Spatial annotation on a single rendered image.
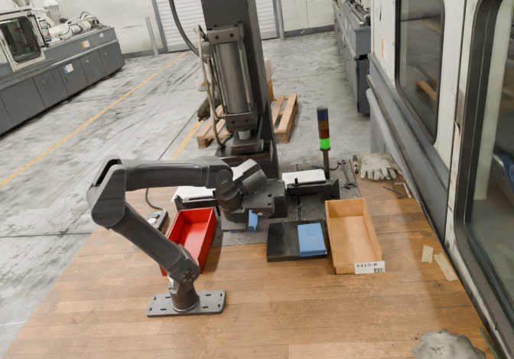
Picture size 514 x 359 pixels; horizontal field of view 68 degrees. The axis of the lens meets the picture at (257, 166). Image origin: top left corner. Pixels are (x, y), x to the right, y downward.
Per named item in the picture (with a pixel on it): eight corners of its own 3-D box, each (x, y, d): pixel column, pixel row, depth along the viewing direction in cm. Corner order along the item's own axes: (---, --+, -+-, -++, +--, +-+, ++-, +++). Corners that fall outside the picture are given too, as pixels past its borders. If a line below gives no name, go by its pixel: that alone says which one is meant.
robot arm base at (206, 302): (146, 274, 99) (136, 295, 93) (220, 269, 97) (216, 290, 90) (154, 296, 103) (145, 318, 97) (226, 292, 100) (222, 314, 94)
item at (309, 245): (300, 259, 104) (300, 251, 103) (297, 226, 118) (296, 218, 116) (326, 257, 103) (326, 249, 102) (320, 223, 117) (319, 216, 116)
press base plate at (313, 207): (164, 257, 122) (161, 249, 121) (196, 179, 166) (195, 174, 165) (372, 242, 113) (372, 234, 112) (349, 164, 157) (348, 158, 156)
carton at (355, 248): (334, 277, 100) (333, 254, 97) (326, 220, 122) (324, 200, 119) (385, 274, 99) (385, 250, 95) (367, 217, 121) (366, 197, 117)
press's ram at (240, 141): (216, 178, 120) (194, 86, 106) (227, 144, 143) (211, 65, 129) (272, 173, 117) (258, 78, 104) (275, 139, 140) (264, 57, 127)
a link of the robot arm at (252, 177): (255, 175, 101) (239, 138, 95) (272, 187, 94) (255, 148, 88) (219, 199, 98) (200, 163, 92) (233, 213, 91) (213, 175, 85)
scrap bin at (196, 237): (162, 276, 110) (157, 260, 107) (183, 224, 132) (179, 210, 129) (203, 274, 108) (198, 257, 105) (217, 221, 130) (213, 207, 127)
